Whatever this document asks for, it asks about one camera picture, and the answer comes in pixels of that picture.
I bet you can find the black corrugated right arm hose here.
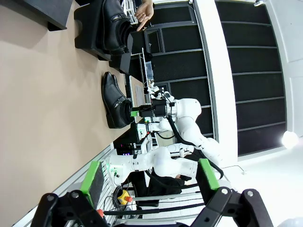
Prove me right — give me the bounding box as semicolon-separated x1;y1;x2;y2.
155;115;224;181

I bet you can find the computer with purple lights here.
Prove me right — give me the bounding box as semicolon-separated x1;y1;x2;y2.
113;139;143;157

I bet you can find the yellow emergency stop button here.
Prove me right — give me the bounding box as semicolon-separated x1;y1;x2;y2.
117;190;134;206

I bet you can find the white shoe rack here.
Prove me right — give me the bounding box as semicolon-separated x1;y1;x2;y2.
125;0;139;25

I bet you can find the person's left hand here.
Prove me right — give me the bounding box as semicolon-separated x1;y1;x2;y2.
134;0;155;32

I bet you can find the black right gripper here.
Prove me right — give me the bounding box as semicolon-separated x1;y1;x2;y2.
130;99;168;118

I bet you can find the black metal shoe stand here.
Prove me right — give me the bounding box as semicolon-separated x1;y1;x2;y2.
0;0;73;32
108;30;134;75
74;0;113;62

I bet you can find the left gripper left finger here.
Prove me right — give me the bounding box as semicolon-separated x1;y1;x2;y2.
30;160;107;227

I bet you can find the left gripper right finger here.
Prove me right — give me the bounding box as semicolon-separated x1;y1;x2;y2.
191;158;274;227

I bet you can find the round ceiling lamp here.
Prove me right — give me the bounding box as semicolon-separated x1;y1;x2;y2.
281;131;299;150

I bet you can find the black leather monk-strap shoe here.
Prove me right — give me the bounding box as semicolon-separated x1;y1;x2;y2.
101;71;136;130
96;0;133;55
112;74;119;95

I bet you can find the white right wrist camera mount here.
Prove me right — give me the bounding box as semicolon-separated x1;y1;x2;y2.
151;90;175;101

